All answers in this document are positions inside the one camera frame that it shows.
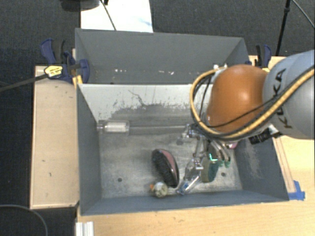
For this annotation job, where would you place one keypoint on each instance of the small beige and orange toy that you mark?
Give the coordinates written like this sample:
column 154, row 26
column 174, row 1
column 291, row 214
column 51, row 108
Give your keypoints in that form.
column 160, row 190

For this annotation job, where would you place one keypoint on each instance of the pale wood board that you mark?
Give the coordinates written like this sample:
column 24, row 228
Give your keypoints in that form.
column 54, row 136

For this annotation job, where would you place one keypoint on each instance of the black cylinder on white bracket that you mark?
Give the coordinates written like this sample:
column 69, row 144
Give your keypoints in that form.
column 259, row 137

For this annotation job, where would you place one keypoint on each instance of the grey metal bin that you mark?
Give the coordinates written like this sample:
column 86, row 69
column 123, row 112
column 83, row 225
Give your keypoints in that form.
column 137, row 161

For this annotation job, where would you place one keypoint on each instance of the clear plastic bottle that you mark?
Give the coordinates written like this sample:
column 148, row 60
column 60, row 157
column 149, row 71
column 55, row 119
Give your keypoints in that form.
column 115, row 127

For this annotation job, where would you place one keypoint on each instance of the black brush with red-brown back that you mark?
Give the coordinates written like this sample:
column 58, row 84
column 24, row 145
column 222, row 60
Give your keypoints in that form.
column 166, row 167

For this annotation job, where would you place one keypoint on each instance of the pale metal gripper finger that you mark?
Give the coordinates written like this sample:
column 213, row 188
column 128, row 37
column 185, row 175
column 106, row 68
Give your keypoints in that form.
column 191, row 185
column 198, row 164

